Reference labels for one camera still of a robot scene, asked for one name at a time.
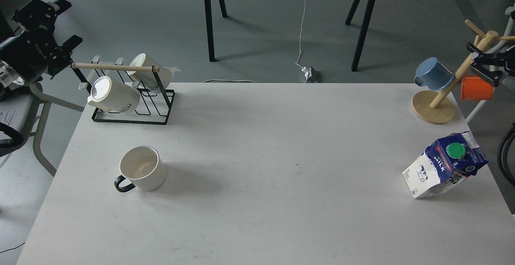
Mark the black trestle leg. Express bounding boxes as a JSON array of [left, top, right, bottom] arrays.
[[345, 0, 376, 72], [204, 0, 228, 63]]

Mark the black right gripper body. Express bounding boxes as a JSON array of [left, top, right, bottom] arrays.
[[497, 47, 515, 76]]

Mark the grey chair at left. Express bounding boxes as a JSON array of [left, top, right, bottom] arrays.
[[0, 82, 84, 176]]

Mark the wooden mug tree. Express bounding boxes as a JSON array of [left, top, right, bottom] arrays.
[[411, 14, 514, 125]]

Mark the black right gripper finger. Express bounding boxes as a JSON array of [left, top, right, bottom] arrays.
[[467, 43, 503, 66], [470, 62, 503, 87]]

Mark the black trestle leg right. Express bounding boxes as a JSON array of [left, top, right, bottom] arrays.
[[345, 0, 376, 72]]

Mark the blue mug on tree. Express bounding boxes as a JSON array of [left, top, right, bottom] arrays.
[[414, 57, 455, 91]]

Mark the white cable on floor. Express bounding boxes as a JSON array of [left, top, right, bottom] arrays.
[[203, 0, 314, 84]]

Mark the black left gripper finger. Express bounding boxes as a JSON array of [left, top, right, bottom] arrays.
[[48, 0, 72, 16], [58, 35, 83, 56]]

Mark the white mug black handle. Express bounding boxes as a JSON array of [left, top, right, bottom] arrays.
[[114, 146, 167, 193]]

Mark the white mug on rack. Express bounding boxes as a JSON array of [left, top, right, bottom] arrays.
[[129, 53, 171, 90], [87, 76, 140, 114]]

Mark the black trestle leg left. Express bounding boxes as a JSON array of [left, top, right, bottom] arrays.
[[204, 0, 228, 63]]

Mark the blue white milk carton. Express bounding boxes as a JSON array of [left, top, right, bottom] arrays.
[[402, 131, 489, 199]]

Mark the white mug front on rack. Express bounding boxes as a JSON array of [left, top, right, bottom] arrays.
[[87, 76, 140, 114]]

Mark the black wire mug rack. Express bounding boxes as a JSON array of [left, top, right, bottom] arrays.
[[70, 53, 175, 125]]

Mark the orange cup on tree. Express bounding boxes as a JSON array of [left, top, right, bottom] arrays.
[[460, 76, 494, 101]]

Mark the white mug rear on rack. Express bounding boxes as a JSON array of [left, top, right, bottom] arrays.
[[129, 53, 171, 90]]

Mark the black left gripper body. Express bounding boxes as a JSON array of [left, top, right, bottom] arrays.
[[11, 0, 72, 80]]

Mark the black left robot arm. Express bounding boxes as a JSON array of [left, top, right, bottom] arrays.
[[0, 0, 83, 97]]

